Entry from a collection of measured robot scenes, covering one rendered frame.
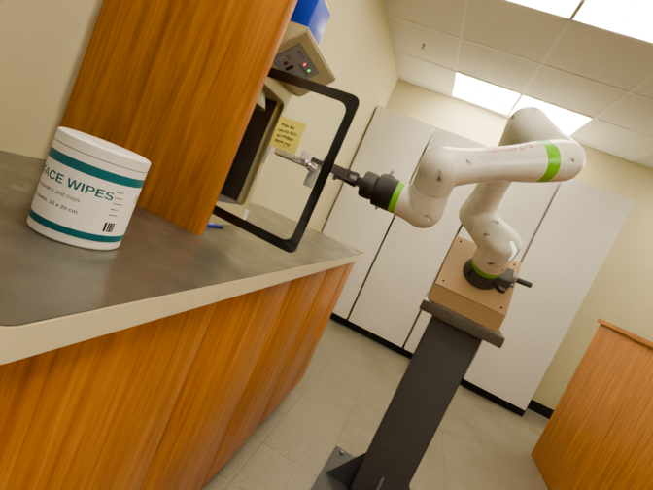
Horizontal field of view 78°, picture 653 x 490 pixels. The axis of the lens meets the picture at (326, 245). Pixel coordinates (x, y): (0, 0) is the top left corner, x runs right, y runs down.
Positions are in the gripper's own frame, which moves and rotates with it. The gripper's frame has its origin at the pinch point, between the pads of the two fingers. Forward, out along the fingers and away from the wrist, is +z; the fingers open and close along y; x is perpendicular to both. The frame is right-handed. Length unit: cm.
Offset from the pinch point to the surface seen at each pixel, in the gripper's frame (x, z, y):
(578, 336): 35, -217, -335
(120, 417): 53, -7, 59
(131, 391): 48, -7, 59
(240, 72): -10.9, 15.8, 26.2
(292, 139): -1.7, 0.0, 20.3
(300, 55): -24.1, 11.2, 9.4
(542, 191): -76, -118, -291
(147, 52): -7.3, 41.8, 25.9
